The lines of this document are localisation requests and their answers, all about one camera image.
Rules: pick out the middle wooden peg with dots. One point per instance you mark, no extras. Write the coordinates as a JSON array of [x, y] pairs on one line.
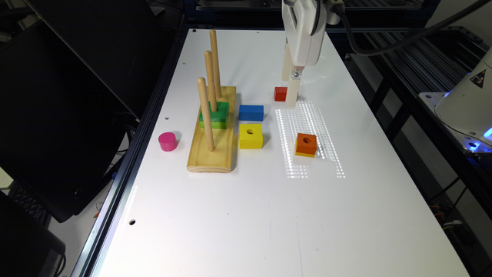
[[210, 78]]

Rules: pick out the light green square block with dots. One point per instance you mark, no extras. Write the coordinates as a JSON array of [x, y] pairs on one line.
[[218, 125]]

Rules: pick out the pink cylinder block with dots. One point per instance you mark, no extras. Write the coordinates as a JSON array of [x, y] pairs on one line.
[[167, 141]]

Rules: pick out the yellow square block with hole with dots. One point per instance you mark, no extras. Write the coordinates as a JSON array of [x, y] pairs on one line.
[[250, 136]]

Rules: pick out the rear wooden peg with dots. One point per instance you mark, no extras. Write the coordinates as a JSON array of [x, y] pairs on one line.
[[215, 63]]

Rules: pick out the orange square block with hole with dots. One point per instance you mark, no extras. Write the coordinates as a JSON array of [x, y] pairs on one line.
[[306, 143]]

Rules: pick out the dark green square block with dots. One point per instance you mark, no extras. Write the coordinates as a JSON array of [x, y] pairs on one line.
[[221, 114]]

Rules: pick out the yellow block under orange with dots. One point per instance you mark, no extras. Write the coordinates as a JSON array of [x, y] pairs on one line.
[[305, 154]]

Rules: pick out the blue rectangular block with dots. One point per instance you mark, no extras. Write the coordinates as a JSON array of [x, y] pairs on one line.
[[251, 113]]

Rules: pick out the red rectangular block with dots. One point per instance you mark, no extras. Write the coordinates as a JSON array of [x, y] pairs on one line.
[[280, 94]]

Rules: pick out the front wooden peg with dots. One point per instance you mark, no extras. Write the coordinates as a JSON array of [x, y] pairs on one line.
[[205, 111]]

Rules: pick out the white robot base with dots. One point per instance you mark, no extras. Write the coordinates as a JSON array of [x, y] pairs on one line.
[[465, 111]]

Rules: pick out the large black panel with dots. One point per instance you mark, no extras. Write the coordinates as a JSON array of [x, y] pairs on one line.
[[70, 84]]

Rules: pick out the wooden peg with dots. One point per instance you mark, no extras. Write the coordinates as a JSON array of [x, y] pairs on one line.
[[205, 111], [210, 78], [215, 63]]

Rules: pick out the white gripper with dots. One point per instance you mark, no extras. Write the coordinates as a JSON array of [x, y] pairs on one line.
[[304, 23]]

